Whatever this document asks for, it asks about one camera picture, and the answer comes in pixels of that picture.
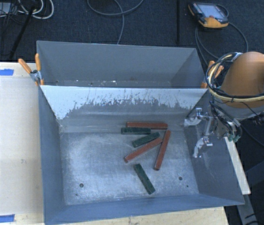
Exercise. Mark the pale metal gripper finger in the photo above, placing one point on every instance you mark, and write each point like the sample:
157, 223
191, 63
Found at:
205, 142
198, 114

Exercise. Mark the red-brown flat block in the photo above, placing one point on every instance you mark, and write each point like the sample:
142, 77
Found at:
162, 150
142, 150
146, 125

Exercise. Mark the dark green flat block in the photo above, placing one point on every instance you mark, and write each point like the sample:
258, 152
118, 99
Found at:
135, 131
144, 179
145, 139

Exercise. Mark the grey metal bin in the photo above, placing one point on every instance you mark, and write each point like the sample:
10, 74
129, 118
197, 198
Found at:
99, 167

